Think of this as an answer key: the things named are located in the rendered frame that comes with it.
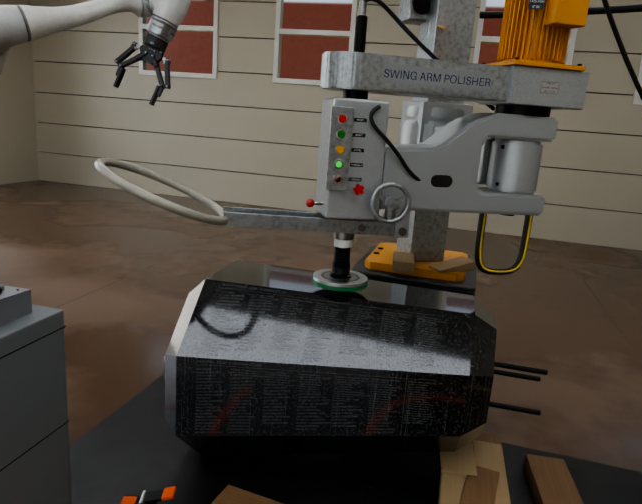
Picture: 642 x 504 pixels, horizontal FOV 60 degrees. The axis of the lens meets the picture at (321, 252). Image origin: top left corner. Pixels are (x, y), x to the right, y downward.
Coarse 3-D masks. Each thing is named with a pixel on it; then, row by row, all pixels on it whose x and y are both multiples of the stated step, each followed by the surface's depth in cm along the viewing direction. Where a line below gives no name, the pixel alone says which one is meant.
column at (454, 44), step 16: (432, 0) 254; (448, 0) 248; (464, 0) 250; (432, 16) 254; (448, 16) 250; (464, 16) 252; (432, 32) 253; (448, 32) 252; (464, 32) 254; (432, 48) 253; (448, 48) 254; (464, 48) 256; (416, 224) 273; (432, 224) 275; (400, 240) 288; (416, 240) 275; (432, 240) 277; (416, 256) 277; (432, 256) 279
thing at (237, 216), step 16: (224, 208) 204; (240, 208) 205; (256, 208) 207; (240, 224) 195; (256, 224) 196; (272, 224) 197; (288, 224) 198; (304, 224) 200; (320, 224) 201; (336, 224) 202; (352, 224) 203; (368, 224) 204; (384, 224) 205
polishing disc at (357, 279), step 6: (318, 270) 219; (324, 270) 220; (330, 270) 220; (318, 276) 211; (324, 276) 212; (354, 276) 215; (360, 276) 215; (366, 276) 216; (318, 282) 207; (324, 282) 205; (330, 282) 205; (336, 282) 205; (342, 282) 206; (348, 282) 206; (354, 282) 207; (360, 282) 207; (366, 282) 210
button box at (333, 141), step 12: (336, 108) 185; (348, 108) 186; (336, 120) 186; (348, 120) 186; (348, 132) 188; (336, 144) 188; (348, 144) 189; (336, 156) 189; (348, 156) 190; (348, 168) 191
